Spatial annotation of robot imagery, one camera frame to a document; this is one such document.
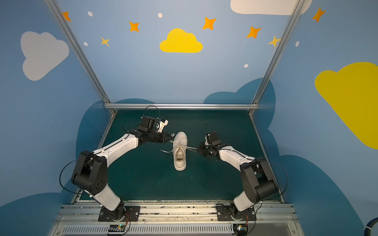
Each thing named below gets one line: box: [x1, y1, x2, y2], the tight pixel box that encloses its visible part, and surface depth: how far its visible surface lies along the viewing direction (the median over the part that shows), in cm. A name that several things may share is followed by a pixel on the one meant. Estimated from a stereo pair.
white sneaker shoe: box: [172, 131, 189, 172], surface depth 92 cm
